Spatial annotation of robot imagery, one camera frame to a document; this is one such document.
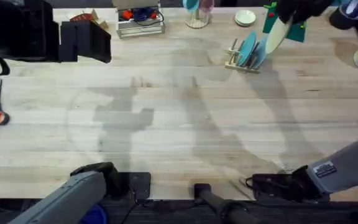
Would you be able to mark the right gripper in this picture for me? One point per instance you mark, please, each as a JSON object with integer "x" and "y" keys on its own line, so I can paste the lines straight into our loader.
{"x": 314, "y": 7}

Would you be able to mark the black cylindrical post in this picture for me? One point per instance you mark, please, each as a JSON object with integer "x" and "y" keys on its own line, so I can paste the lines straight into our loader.
{"x": 216, "y": 202}

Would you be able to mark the cream plate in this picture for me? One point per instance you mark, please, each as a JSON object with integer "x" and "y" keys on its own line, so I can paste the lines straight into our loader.
{"x": 278, "y": 35}

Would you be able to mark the teal plate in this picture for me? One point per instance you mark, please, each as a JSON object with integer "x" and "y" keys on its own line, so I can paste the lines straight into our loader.
{"x": 246, "y": 48}

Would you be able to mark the small white plate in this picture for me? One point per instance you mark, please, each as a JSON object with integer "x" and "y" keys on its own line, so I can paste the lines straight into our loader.
{"x": 245, "y": 17}

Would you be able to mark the teal cup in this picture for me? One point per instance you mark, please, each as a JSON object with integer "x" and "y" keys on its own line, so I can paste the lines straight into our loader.
{"x": 191, "y": 4}

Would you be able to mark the pink cup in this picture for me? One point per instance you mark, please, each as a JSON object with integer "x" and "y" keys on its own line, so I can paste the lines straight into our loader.
{"x": 207, "y": 4}

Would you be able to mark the box filled with tools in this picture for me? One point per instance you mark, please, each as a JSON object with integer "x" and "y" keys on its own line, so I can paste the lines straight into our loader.
{"x": 140, "y": 26}

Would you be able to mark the light blue plate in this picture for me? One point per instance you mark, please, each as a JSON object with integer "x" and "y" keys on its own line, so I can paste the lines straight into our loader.
{"x": 260, "y": 51}

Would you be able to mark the wooden peg rack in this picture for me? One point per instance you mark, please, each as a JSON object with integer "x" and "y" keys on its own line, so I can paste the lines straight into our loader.
{"x": 232, "y": 63}

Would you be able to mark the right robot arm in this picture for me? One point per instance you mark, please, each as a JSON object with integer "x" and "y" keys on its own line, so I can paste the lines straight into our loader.
{"x": 346, "y": 165}

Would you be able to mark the green board with toy blocks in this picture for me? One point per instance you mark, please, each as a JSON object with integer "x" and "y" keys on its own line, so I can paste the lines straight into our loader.
{"x": 297, "y": 32}

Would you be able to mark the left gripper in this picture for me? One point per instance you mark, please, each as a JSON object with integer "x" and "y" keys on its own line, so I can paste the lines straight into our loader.
{"x": 92, "y": 43}

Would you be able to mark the wooden cup stand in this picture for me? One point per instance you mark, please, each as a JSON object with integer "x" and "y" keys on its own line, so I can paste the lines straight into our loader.
{"x": 197, "y": 21}

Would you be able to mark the blue round object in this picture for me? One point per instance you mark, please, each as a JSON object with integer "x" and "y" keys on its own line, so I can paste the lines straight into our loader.
{"x": 95, "y": 216}

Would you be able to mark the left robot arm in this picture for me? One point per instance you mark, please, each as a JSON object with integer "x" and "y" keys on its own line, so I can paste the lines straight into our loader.
{"x": 73, "y": 199}

